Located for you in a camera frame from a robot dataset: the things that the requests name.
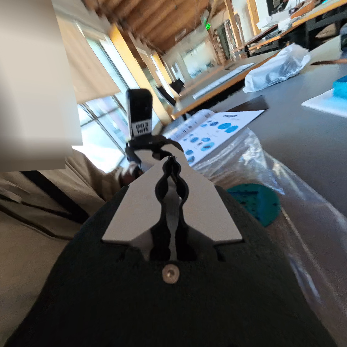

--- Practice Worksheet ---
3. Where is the clear plastic bag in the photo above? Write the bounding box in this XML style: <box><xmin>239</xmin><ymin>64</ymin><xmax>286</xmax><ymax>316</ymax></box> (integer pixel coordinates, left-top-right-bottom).
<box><xmin>190</xmin><ymin>127</ymin><xmax>347</xmax><ymax>347</ymax></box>

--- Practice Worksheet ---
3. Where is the bright window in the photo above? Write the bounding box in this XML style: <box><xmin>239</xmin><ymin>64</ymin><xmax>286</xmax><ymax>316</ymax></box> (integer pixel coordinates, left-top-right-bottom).
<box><xmin>72</xmin><ymin>35</ymin><xmax>163</xmax><ymax>172</ymax></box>

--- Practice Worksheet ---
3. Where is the person's beige clothing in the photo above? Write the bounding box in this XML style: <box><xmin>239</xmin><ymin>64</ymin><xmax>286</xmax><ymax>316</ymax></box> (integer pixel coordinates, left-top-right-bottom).
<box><xmin>0</xmin><ymin>171</ymin><xmax>109</xmax><ymax>347</ymax></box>

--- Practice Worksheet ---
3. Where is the background work table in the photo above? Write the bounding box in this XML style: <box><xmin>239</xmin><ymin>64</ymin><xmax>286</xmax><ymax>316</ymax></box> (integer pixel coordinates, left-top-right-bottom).
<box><xmin>244</xmin><ymin>0</ymin><xmax>347</xmax><ymax>53</ymax></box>

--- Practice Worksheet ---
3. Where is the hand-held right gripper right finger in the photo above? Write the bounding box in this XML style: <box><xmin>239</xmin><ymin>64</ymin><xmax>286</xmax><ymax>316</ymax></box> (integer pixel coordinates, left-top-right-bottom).
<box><xmin>172</xmin><ymin>157</ymin><xmax>242</xmax><ymax>261</ymax></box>

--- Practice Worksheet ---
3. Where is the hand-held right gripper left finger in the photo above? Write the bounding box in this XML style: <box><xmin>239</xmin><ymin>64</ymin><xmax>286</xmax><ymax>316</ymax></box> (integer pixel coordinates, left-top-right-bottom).
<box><xmin>102</xmin><ymin>157</ymin><xmax>172</xmax><ymax>261</ymax></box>

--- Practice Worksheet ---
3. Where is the dark flat board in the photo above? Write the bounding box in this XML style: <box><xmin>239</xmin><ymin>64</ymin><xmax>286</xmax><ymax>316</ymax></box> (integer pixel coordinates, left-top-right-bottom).
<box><xmin>225</xmin><ymin>95</ymin><xmax>269</xmax><ymax>113</ymax></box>

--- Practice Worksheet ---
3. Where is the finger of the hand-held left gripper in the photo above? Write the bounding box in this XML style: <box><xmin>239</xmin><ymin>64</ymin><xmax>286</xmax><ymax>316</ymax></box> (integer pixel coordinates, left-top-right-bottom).
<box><xmin>136</xmin><ymin>150</ymin><xmax>159</xmax><ymax>172</ymax></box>
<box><xmin>163</xmin><ymin>140</ymin><xmax>185</xmax><ymax>157</ymax></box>

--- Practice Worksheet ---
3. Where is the blue perforated box bracket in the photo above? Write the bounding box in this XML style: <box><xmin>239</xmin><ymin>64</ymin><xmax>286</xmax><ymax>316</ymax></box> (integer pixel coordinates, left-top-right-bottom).
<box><xmin>332</xmin><ymin>76</ymin><xmax>347</xmax><ymax>97</ymax></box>

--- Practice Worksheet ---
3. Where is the white plastic bag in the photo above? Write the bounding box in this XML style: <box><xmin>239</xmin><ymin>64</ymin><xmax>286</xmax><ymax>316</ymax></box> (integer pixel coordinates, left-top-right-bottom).
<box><xmin>242</xmin><ymin>43</ymin><xmax>311</xmax><ymax>94</ymax></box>

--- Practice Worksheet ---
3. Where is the white foam sheet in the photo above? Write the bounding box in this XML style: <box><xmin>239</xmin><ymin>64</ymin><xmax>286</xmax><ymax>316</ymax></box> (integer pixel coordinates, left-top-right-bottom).
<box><xmin>301</xmin><ymin>88</ymin><xmax>347</xmax><ymax>118</ymax></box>

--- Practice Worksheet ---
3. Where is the beige roller blind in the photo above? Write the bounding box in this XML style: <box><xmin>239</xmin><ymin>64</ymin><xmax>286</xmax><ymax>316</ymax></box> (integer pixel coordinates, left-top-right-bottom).
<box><xmin>54</xmin><ymin>16</ymin><xmax>121</xmax><ymax>105</ymax></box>

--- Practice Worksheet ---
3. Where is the long wooden edged table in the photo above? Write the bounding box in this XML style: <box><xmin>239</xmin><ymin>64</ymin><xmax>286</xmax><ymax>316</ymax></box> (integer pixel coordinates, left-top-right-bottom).
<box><xmin>171</xmin><ymin>53</ymin><xmax>280</xmax><ymax>120</ymax></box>

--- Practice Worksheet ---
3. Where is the person's left forearm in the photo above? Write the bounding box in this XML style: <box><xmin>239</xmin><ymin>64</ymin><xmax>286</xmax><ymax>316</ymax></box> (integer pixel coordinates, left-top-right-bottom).
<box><xmin>65</xmin><ymin>149</ymin><xmax>128</xmax><ymax>204</ymax></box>

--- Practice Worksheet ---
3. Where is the black office chair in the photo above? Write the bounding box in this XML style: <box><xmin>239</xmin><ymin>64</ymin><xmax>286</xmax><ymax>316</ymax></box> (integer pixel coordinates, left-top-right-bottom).
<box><xmin>156</xmin><ymin>85</ymin><xmax>177</xmax><ymax>107</ymax></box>
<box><xmin>169</xmin><ymin>78</ymin><xmax>186</xmax><ymax>95</ymax></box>

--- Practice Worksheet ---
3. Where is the printed instruction sheet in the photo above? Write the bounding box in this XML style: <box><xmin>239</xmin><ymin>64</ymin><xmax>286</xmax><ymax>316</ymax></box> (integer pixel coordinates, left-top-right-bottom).
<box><xmin>163</xmin><ymin>110</ymin><xmax>265</xmax><ymax>167</ymax></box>

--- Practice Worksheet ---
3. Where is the thin brown stick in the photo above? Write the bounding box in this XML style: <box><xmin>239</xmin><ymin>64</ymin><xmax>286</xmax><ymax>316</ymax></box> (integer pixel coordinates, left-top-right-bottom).
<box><xmin>310</xmin><ymin>58</ymin><xmax>347</xmax><ymax>66</ymax></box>

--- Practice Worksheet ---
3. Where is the person's left hand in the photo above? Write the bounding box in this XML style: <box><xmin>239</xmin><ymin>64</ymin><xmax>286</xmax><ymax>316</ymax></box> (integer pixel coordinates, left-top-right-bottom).
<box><xmin>118</xmin><ymin>165</ymin><xmax>145</xmax><ymax>187</ymax></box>

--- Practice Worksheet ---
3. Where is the blue round metal plate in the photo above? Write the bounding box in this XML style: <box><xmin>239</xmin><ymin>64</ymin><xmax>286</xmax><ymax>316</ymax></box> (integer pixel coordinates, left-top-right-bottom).
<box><xmin>226</xmin><ymin>183</ymin><xmax>281</xmax><ymax>228</ymax></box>

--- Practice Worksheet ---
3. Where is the blue square metal bracket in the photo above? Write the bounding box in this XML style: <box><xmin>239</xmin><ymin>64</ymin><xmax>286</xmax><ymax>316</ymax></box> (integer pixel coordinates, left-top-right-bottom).
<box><xmin>233</xmin><ymin>190</ymin><xmax>269</xmax><ymax>217</ymax></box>

